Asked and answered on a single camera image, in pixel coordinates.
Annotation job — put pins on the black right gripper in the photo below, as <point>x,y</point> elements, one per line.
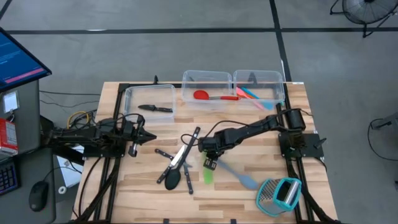
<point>211,144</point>

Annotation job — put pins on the orange silicone spatula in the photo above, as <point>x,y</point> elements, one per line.
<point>253,96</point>

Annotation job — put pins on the teal steel box grater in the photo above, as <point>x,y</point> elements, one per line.
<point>267,194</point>

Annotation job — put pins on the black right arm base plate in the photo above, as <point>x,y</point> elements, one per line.
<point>314,149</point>

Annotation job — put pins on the blue silicone spatula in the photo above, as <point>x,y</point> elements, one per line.
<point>267,105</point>

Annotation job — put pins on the grey floor stand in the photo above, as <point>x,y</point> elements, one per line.
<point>387,121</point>

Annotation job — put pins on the black floor fan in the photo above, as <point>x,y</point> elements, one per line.
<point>367,11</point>

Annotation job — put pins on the green silicone spatula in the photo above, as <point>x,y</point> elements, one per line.
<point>207,177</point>

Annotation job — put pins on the black keyboard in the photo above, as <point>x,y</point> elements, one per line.
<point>7,179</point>

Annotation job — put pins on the black blade paring knife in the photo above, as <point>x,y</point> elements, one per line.
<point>149,108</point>

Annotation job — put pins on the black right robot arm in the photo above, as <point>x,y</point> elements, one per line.
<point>248,129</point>

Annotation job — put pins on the blue screen monitor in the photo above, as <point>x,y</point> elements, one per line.
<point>18,62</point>

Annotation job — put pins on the clear plastic bin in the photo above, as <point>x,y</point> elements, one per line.
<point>136,93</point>
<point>205,81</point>
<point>264,81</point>

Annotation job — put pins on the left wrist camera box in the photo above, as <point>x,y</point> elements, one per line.
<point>133,149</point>

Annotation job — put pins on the white tape roll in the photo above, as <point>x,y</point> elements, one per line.
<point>62,187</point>

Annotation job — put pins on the red spoon with metal shaft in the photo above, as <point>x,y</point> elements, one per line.
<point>201,95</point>

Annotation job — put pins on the red cardboard box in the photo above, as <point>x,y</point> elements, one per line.
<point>7,137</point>

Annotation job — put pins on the white paper sheet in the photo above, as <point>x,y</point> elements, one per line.
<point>73,174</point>

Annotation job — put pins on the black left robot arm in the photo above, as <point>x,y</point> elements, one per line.
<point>77,135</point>

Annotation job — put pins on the white table label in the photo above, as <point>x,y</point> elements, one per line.
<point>298,83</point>

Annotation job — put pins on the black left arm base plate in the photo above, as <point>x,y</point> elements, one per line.
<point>105,152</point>

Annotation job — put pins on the grey desk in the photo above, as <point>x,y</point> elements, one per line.
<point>18,214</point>

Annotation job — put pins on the grey-blue silicone spoon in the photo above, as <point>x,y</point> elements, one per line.
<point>248,183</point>

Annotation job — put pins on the black computer mouse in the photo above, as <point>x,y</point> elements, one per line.
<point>38,196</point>

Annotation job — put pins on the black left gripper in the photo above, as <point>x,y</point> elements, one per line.
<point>130,132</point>

